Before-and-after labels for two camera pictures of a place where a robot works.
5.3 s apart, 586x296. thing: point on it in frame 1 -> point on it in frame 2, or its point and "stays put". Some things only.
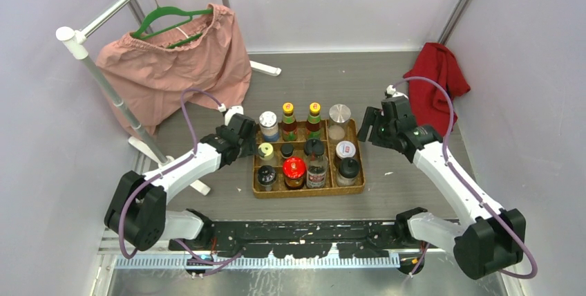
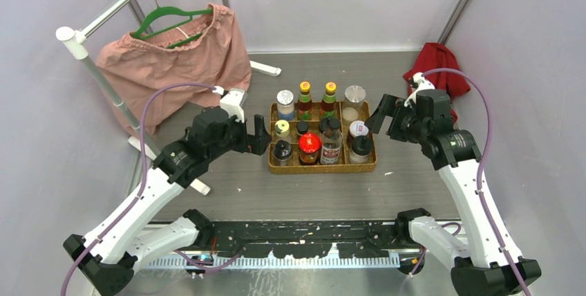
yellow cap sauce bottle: [313, 126] -> [327, 107]
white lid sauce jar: [345, 149] -> [357, 128]
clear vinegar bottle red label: [317, 163] -> [330, 153]
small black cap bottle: [287, 149] -> [302, 127]
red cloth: [437, 61] stays put
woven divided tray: [308, 167] -> [320, 137]
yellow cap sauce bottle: [289, 125] -> [305, 108]
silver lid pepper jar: [268, 122] -> [285, 105]
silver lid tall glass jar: [339, 117] -> [352, 106]
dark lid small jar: [266, 175] -> [282, 151]
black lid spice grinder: [314, 146] -> [324, 124]
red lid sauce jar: [294, 169] -> [309, 144]
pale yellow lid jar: [265, 151] -> [282, 128]
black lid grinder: [348, 170] -> [361, 147]
